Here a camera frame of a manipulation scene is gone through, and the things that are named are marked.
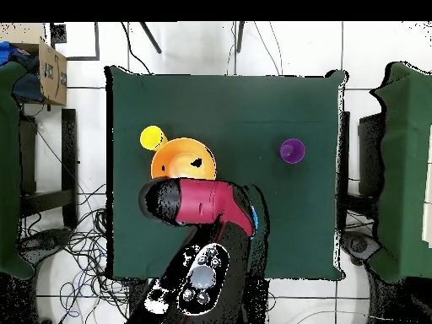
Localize large orange bowl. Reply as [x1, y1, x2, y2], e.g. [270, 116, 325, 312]
[150, 137, 218, 182]

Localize dark green tablecloth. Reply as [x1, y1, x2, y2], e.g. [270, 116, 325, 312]
[102, 65, 348, 281]

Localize black metal frame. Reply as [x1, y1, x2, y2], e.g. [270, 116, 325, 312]
[49, 21, 101, 62]

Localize black stool frame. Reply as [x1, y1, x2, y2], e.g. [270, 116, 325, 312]
[18, 107, 79, 230]
[337, 111, 384, 217]

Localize cardboard box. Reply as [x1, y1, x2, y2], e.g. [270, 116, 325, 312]
[0, 22, 68, 106]

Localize purple cup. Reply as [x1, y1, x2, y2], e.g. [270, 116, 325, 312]
[278, 138, 306, 165]

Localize tangle of floor cables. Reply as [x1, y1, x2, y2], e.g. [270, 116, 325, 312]
[19, 181, 136, 324]

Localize black tripod leg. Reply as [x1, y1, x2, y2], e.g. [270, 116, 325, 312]
[138, 21, 163, 55]
[235, 21, 246, 54]

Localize blue cloth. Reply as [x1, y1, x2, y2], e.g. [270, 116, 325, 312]
[0, 40, 24, 67]

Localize green cloth side table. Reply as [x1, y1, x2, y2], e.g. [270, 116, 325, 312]
[369, 61, 432, 284]
[0, 62, 36, 281]

